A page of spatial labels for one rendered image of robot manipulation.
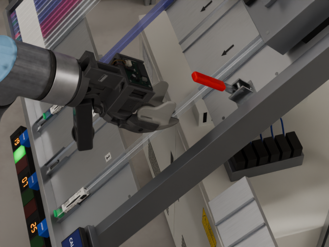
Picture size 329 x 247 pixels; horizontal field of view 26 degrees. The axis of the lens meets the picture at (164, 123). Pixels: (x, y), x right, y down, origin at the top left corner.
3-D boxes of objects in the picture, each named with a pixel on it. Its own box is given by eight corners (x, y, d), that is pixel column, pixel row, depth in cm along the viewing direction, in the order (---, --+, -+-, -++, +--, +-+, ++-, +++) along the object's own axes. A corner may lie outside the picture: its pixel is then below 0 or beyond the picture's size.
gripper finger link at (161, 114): (199, 115, 113) (152, 100, 108) (177, 138, 116) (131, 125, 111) (194, 101, 115) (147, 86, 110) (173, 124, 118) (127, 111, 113)
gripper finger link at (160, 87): (191, 95, 116) (147, 84, 110) (171, 118, 119) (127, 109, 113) (185, 81, 118) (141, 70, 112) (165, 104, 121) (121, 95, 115)
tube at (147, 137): (60, 218, 130) (56, 217, 129) (59, 212, 131) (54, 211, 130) (269, 40, 109) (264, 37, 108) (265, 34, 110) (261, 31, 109)
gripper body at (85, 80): (159, 95, 107) (92, 77, 100) (129, 132, 112) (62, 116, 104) (147, 60, 112) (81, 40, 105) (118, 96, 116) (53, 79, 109)
